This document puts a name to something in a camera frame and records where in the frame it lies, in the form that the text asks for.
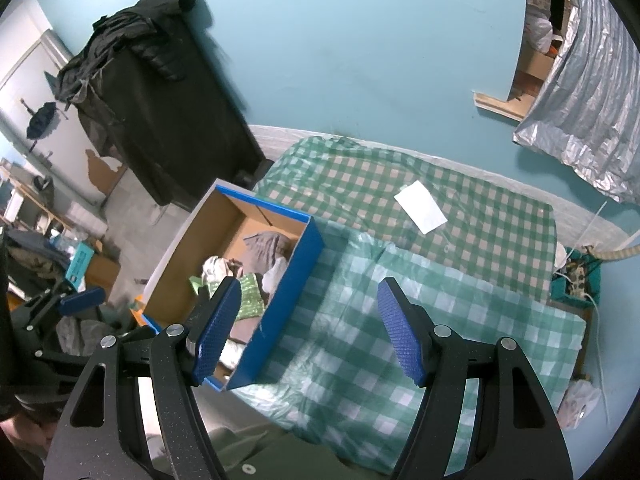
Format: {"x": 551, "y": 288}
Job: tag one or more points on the white paper sheet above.
{"x": 421, "y": 207}

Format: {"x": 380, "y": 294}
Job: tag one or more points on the teal basket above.
{"x": 560, "y": 292}

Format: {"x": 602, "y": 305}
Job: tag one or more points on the wooden shelf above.
{"x": 25, "y": 200}

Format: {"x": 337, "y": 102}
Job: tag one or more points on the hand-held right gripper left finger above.
{"x": 217, "y": 325}

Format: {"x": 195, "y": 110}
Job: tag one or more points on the black jacket pile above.
{"x": 115, "y": 45}

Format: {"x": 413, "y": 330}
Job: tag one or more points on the black wardrobe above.
{"x": 175, "y": 135}

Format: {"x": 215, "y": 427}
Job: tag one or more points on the dark clothes pile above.
{"x": 30, "y": 260}

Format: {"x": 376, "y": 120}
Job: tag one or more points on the black umbrella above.
{"x": 41, "y": 120}

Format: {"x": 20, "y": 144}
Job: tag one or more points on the teal box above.
{"x": 80, "y": 262}

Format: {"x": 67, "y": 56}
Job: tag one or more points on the blue cardboard box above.
{"x": 290, "y": 280}

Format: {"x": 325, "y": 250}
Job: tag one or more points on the silver tarp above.
{"x": 585, "y": 100}

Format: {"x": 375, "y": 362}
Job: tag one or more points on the grey cloth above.
{"x": 87, "y": 332}

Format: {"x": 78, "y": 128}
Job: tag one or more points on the white power strip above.
{"x": 576, "y": 280}

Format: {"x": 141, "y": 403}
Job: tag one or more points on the green white checked plastic cloth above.
{"x": 350, "y": 340}

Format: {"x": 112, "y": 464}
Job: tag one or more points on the white plastic bag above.
{"x": 580, "y": 405}

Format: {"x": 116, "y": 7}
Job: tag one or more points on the wooden ledge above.
{"x": 500, "y": 106}

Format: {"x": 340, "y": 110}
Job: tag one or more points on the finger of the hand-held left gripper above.
{"x": 82, "y": 300}

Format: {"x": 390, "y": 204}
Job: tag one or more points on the green beige checked blanket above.
{"x": 480, "y": 210}

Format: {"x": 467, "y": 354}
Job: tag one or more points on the sparkly green sock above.
{"x": 251, "y": 300}

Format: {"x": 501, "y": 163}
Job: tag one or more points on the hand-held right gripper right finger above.
{"x": 400, "y": 330}

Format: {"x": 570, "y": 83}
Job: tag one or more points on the brown cardboard box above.
{"x": 105, "y": 270}

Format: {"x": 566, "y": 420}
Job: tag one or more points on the grey sock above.
{"x": 270, "y": 247}

